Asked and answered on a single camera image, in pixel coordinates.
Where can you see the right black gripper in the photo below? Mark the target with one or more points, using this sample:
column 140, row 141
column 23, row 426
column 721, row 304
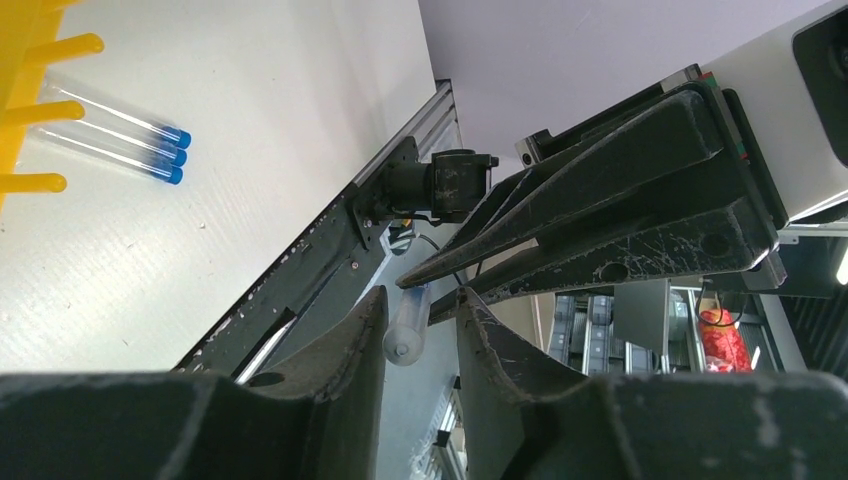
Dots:
column 673, row 174

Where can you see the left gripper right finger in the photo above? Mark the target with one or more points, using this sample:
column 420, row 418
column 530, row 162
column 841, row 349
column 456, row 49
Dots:
column 528, row 416

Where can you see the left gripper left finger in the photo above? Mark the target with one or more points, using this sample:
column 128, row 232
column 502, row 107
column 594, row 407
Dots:
column 315, row 415

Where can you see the yellow test tube rack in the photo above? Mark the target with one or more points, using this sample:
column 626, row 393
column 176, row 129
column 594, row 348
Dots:
column 29, row 45

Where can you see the blue-capped tube bundle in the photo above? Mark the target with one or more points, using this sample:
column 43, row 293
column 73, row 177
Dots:
column 113, row 131

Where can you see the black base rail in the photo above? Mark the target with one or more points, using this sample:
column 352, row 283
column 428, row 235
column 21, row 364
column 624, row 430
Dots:
column 422, row 175

